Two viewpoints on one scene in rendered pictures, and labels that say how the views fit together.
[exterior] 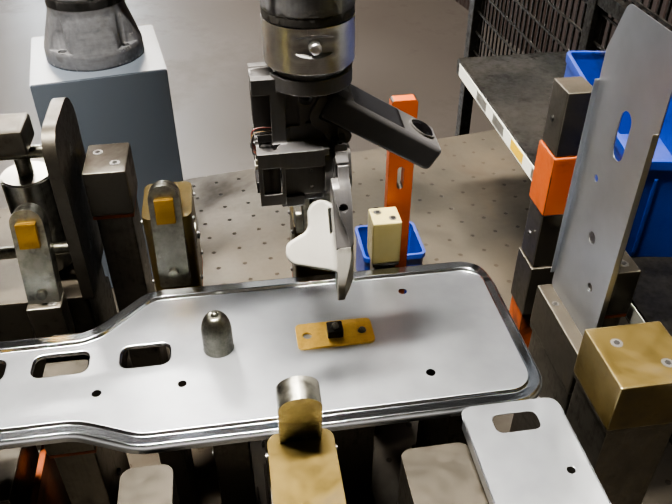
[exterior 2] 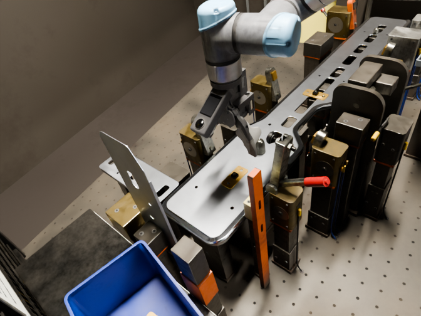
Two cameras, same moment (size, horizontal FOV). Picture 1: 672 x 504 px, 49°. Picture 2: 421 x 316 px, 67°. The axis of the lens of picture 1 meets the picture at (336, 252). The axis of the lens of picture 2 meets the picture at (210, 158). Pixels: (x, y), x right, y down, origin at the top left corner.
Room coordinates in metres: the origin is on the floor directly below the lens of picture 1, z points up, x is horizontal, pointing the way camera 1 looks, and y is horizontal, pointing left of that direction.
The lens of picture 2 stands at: (1.07, -0.37, 1.67)
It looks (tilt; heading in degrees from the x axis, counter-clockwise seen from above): 43 degrees down; 149
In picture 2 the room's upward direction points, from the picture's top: 13 degrees counter-clockwise
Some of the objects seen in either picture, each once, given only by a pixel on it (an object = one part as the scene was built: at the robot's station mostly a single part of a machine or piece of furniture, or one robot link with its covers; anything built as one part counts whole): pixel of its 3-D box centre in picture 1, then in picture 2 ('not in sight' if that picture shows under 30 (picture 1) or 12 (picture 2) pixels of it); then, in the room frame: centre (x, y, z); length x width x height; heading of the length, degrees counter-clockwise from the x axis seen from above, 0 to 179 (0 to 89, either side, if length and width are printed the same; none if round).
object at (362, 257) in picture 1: (388, 259); not in sight; (1.04, -0.09, 0.74); 0.11 x 0.10 x 0.09; 99
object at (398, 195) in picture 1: (393, 272); (260, 240); (0.75, -0.08, 0.95); 0.03 x 0.01 x 0.50; 99
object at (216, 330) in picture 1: (217, 335); (259, 147); (0.56, 0.13, 1.02); 0.03 x 0.03 x 0.07
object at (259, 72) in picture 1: (302, 129); (230, 97); (0.57, 0.03, 1.25); 0.09 x 0.08 x 0.12; 99
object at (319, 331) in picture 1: (334, 330); (234, 175); (0.58, 0.00, 1.01); 0.08 x 0.04 x 0.01; 99
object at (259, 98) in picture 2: not in sight; (262, 117); (0.33, 0.37, 0.87); 0.12 x 0.07 x 0.35; 9
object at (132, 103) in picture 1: (118, 161); not in sight; (1.12, 0.38, 0.90); 0.20 x 0.20 x 0.40; 18
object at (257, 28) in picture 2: not in sight; (270, 31); (0.66, 0.08, 1.41); 0.11 x 0.11 x 0.08; 22
